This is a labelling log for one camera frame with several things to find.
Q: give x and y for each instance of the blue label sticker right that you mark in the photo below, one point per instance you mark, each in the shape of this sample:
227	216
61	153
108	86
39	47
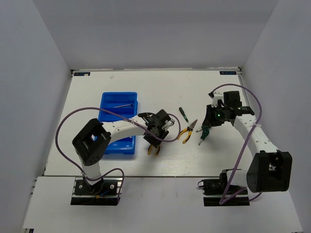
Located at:
227	72

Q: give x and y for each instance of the blue label sticker left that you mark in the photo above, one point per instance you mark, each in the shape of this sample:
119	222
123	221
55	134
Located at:
81	74

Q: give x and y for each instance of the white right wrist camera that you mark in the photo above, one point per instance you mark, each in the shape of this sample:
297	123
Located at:
217	99

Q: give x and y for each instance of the green stubby phillips screwdriver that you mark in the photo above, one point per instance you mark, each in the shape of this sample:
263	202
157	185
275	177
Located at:
203	128

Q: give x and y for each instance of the blue label sticker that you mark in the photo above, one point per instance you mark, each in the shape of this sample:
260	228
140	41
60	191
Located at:
81	74
227	72

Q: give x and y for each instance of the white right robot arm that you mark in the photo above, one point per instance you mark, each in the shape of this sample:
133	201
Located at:
270	169

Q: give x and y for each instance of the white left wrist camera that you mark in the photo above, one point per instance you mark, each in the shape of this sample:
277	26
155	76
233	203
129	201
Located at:
170	123

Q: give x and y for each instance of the slim green precision screwdriver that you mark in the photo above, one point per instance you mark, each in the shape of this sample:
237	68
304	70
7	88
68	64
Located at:
183	114

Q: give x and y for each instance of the yellow combination pliers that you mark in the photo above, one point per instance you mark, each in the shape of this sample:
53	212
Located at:
154	149

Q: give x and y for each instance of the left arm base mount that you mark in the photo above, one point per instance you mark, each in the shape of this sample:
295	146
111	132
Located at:
106	192

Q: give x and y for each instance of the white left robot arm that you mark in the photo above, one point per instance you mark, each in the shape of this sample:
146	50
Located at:
94	138

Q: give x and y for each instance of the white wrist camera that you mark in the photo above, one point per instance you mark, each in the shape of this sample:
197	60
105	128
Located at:
170	123
217	99

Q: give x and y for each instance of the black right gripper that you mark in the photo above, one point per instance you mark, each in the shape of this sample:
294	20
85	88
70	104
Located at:
209	120

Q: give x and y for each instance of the green stubby flathead screwdriver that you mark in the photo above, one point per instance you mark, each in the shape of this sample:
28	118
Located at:
204	135

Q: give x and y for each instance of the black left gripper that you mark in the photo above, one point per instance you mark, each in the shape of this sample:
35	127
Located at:
155	141

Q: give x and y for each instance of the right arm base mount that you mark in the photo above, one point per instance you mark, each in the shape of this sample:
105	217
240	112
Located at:
213	189

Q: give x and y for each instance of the yellow needle-nose pliers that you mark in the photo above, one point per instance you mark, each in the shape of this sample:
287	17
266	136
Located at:
188	130

